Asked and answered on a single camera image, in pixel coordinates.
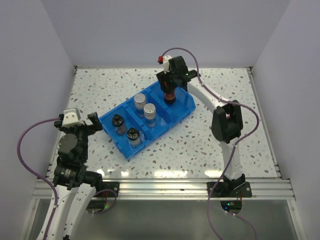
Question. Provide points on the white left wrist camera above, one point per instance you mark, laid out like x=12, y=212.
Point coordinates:
x=71, y=117

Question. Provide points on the blue three-compartment plastic bin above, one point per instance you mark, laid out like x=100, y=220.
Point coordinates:
x=167, y=116

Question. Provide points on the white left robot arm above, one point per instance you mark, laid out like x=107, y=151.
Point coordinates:
x=73, y=184

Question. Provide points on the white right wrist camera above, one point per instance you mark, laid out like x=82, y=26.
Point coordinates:
x=164, y=60

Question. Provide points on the silver-lid shaker jar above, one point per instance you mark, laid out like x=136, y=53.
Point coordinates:
x=150, y=114

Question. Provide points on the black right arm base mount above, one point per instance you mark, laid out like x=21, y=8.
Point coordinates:
x=222, y=191

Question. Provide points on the black-cap white spice bottle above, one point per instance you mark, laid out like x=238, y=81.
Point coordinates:
x=134, y=138

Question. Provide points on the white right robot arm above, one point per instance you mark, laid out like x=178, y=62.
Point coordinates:
x=227, y=122

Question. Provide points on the aluminium front rail frame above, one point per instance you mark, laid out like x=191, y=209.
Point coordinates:
x=196, y=189

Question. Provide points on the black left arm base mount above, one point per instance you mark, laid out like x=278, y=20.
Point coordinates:
x=113, y=187

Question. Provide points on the black-cap brown spice bottle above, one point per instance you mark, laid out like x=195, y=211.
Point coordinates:
x=118, y=123

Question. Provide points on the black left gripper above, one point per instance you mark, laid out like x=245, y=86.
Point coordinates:
x=95, y=125

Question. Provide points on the red-cap dark sauce jar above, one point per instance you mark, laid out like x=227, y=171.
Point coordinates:
x=170, y=97

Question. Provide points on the silver-lid blue-label spice jar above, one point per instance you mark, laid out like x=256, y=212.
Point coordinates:
x=140, y=102

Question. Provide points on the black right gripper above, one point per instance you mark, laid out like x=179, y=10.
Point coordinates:
x=163, y=77

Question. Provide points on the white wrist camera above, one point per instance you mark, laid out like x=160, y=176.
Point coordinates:
x=71, y=117
x=164, y=60

